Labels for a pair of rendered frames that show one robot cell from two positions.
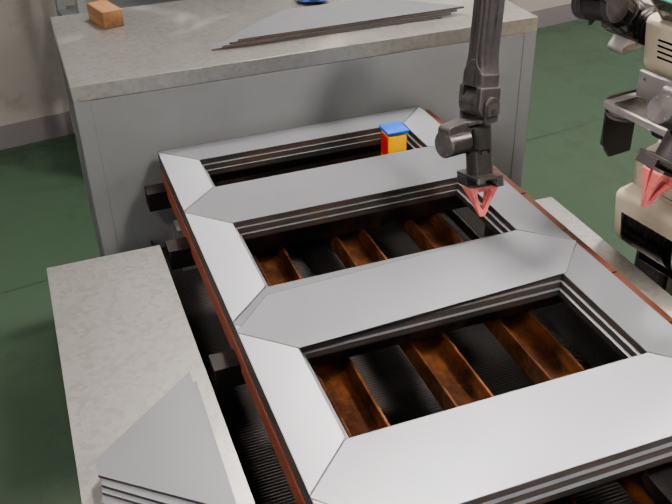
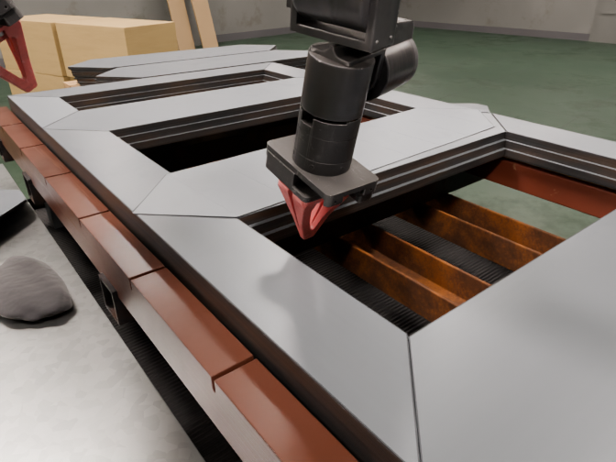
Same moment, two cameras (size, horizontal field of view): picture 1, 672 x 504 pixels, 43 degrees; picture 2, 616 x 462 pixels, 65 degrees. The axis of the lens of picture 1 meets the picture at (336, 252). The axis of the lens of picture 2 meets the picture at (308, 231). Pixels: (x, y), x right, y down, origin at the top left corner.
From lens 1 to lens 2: 2.25 m
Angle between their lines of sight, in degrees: 116
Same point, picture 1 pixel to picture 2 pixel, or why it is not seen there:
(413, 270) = (367, 156)
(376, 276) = (403, 148)
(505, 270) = (250, 168)
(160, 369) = not seen: hidden behind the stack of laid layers
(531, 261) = (214, 180)
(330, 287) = (441, 136)
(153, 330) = not seen: hidden behind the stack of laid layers
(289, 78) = not seen: outside the picture
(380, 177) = (601, 294)
